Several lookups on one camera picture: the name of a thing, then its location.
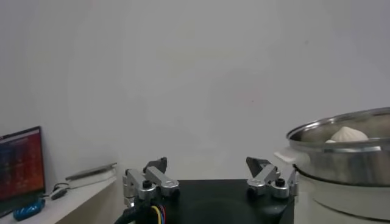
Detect blue computer mouse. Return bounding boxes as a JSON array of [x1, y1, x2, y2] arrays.
[[12, 198, 46, 222]]

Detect white steamed baozi bun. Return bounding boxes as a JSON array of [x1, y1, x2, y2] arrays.
[[330, 126, 369, 143]]

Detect flat black box device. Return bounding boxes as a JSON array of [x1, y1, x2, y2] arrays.
[[65, 162, 118, 181]]

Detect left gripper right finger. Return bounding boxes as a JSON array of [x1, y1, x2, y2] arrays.
[[245, 156, 300, 200]]

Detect white electric cooking pot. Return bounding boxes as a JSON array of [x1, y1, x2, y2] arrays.
[[273, 145, 390, 224]]

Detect white side table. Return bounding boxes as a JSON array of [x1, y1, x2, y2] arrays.
[[0, 175, 118, 224]]

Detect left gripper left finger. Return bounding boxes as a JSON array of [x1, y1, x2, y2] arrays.
[[122, 156, 181, 209]]

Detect laptop screen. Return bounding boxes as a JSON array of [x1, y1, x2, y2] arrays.
[[0, 126, 46, 214]]

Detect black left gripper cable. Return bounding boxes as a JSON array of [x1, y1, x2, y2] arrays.
[[114, 203, 167, 224]]

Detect perforated steel steamer basket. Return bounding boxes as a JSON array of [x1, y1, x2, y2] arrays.
[[286, 107, 390, 187]]

